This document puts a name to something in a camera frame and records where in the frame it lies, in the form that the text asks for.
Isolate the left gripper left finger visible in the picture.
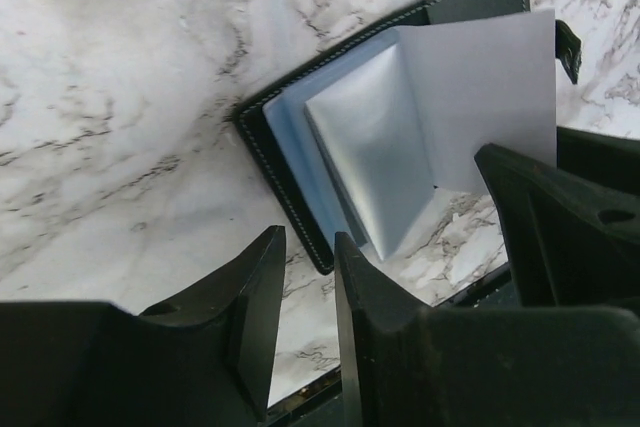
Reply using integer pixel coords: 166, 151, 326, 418
1, 226, 286, 426

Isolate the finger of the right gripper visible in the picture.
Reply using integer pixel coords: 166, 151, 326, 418
475, 144, 639, 307

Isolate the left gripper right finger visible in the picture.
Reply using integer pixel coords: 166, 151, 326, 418
335, 233, 639, 426

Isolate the black leather card holder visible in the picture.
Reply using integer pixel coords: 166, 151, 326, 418
232, 0, 581, 274

